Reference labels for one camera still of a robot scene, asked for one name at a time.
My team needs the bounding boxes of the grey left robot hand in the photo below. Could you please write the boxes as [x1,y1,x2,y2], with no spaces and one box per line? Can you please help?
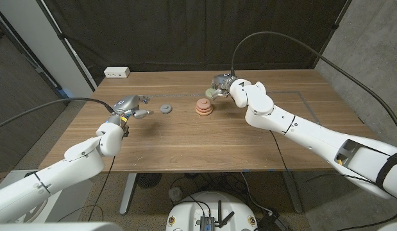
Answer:
[112,94,154,120]

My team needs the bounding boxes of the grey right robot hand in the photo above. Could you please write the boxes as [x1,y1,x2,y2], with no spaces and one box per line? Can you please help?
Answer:
[210,73,239,100]

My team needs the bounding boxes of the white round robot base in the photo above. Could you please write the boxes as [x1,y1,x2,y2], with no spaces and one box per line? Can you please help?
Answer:
[165,191,259,231]

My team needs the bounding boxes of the white power strip box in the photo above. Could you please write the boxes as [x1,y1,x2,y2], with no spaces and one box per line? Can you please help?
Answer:
[103,66,131,79]

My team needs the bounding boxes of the black fabric backdrop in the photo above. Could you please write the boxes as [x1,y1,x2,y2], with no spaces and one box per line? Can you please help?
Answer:
[42,0,350,85]

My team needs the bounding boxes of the black round floor fan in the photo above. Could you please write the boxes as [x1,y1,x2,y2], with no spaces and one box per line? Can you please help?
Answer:
[136,173,162,189]

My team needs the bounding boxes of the white table leg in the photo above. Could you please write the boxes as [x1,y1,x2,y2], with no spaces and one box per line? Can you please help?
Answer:
[119,173,138,216]

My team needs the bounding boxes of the black backdrop stand pole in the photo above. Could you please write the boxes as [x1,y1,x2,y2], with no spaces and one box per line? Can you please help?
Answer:
[35,0,98,91]
[312,0,353,70]

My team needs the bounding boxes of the grey round floor puck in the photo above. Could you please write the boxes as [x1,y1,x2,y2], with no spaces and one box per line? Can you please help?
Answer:
[168,187,183,202]

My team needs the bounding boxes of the grey table leg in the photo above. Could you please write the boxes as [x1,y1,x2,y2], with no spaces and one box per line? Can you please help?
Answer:
[282,171,304,214]

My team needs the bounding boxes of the grey antenna radio module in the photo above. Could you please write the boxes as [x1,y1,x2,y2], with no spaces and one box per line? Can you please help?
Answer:
[199,200,235,231]

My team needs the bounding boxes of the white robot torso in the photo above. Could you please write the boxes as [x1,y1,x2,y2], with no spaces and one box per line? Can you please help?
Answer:
[0,221,124,231]

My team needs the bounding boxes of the black power adapter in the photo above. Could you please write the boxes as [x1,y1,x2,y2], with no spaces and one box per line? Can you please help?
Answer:
[257,210,291,231]

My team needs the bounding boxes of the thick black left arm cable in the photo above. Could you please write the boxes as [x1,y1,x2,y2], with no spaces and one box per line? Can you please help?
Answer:
[0,97,115,132]

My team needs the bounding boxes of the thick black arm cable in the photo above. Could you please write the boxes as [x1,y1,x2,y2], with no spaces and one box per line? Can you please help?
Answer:
[230,31,397,139]
[0,97,115,132]

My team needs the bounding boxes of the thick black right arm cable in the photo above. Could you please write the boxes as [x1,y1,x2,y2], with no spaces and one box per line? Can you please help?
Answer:
[230,31,397,139]

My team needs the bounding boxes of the thin black left wrist wire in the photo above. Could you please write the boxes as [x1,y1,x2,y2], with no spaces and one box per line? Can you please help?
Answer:
[56,155,117,223]

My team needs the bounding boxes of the thin black wrist wire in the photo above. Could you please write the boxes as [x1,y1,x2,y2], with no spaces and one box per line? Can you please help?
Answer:
[269,130,378,187]
[56,155,117,223]

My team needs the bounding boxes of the thin black right wrist wire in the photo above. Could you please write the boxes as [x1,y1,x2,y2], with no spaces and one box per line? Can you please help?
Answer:
[269,130,378,187]

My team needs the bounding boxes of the black tangled floor cables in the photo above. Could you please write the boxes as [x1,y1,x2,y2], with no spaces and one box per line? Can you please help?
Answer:
[169,173,250,206]

